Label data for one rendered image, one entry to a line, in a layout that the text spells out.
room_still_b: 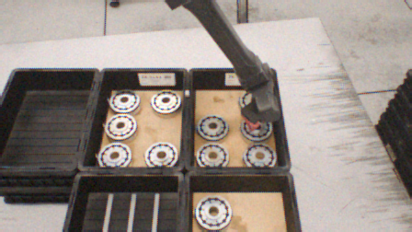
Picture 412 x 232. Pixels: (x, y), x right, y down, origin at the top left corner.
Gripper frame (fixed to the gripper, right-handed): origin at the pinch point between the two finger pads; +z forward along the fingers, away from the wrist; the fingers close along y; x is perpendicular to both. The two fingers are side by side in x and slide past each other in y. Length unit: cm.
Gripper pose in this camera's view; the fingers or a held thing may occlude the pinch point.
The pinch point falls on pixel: (257, 124)
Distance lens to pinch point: 121.7
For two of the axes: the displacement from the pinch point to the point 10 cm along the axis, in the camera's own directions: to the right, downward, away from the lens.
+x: -6.3, -6.1, 4.8
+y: 7.7, -5.0, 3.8
